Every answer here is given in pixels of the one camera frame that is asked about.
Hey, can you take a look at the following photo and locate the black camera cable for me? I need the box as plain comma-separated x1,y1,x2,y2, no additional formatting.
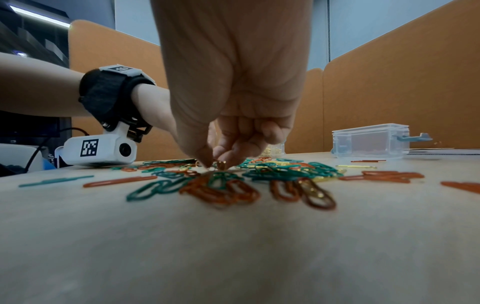
22,127,90,174

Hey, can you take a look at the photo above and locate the black left wrist strap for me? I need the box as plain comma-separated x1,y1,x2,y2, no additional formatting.
77,68,157,133

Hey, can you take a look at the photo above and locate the pile of colored paper clips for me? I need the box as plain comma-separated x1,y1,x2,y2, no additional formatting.
18,157,480,211

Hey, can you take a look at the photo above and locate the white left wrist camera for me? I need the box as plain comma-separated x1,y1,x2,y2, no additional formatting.
54,118,153,167

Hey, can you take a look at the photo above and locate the white left marker band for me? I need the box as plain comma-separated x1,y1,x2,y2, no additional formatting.
98,63,157,86

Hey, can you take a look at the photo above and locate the blue patterned desk mat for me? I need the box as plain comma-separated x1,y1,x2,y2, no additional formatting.
406,148,480,156

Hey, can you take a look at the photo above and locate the person's right hand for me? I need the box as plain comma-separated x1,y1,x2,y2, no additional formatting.
149,0,315,169

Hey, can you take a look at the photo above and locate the transparent box with blue latches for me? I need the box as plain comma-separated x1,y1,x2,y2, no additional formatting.
330,123,434,160
260,143,287,159

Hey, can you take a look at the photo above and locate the person's left hand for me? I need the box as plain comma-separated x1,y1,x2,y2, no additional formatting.
130,84,219,155

